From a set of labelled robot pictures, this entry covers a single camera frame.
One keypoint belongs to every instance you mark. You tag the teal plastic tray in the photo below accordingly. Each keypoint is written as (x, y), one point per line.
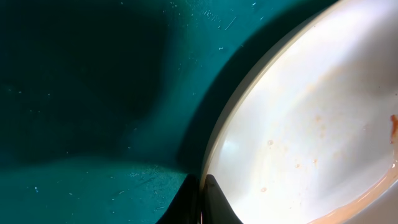
(107, 106)

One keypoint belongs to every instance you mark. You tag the white plate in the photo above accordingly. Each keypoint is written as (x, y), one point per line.
(310, 134)

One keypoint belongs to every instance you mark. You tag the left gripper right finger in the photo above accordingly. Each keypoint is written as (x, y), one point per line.
(215, 207)

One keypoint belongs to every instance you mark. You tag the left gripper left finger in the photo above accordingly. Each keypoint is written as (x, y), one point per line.
(183, 209)

